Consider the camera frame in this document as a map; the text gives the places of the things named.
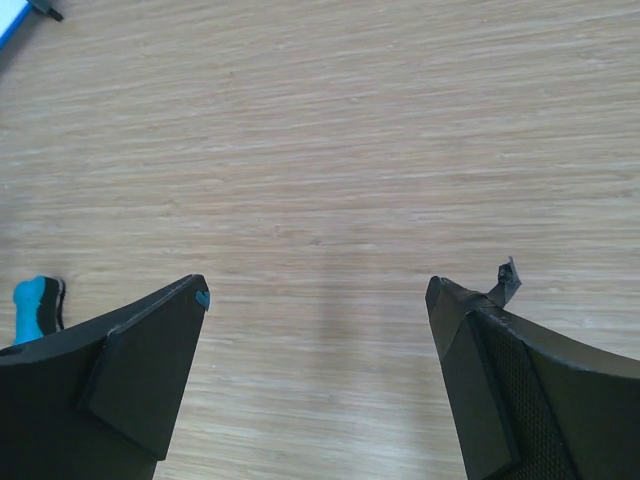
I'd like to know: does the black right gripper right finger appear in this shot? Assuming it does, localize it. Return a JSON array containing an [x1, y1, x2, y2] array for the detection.
[[425, 262, 639, 479]]

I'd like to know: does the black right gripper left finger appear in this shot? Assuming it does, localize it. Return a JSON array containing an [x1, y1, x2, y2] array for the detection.
[[1, 274, 210, 479]]

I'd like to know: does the blue whiteboard eraser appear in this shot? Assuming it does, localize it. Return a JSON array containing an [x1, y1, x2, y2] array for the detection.
[[13, 276, 66, 345]]

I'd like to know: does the blue framed whiteboard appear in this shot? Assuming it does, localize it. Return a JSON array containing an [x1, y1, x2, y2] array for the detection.
[[0, 0, 32, 49]]

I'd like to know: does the black stand foot clip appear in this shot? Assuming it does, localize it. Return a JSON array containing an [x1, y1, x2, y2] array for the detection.
[[29, 0, 64, 22]]

